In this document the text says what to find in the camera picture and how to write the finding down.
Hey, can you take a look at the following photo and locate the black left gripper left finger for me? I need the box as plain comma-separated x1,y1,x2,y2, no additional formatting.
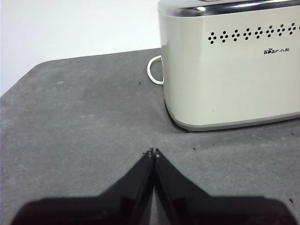
10,147,156,225

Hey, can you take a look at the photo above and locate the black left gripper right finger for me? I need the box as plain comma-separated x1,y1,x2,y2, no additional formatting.
154,147,295,225

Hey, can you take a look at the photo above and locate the cream two-slot toaster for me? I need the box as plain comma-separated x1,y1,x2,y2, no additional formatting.
157,0,300,133

